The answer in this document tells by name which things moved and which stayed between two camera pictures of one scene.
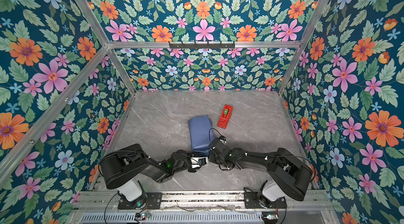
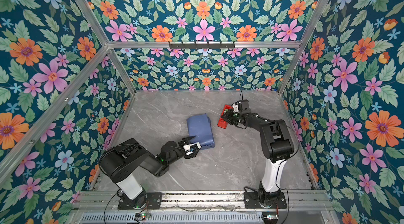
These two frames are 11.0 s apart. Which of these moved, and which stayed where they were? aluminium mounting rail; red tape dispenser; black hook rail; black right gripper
Moved: black right gripper
Stayed: red tape dispenser; aluminium mounting rail; black hook rail
